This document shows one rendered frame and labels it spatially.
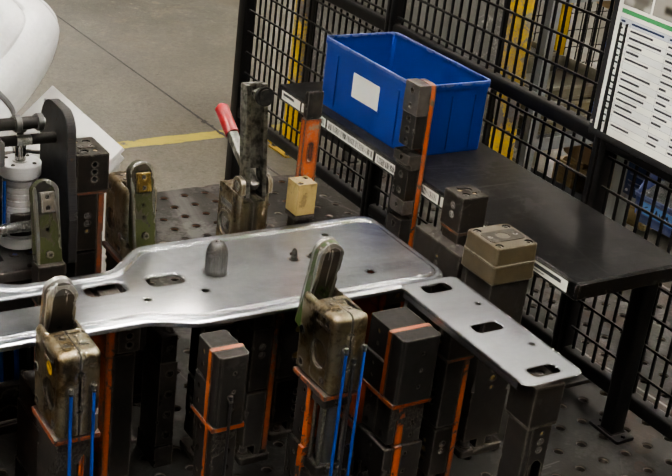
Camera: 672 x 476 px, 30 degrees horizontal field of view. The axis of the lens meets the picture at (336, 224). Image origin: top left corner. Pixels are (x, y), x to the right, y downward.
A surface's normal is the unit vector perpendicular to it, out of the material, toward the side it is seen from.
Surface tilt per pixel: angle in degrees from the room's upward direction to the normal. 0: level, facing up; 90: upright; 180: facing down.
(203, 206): 0
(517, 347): 0
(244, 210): 90
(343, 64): 90
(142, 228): 78
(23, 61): 72
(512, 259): 89
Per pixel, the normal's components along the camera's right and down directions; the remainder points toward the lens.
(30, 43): 0.70, 0.04
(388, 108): -0.84, 0.13
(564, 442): 0.11, -0.91
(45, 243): 0.52, 0.21
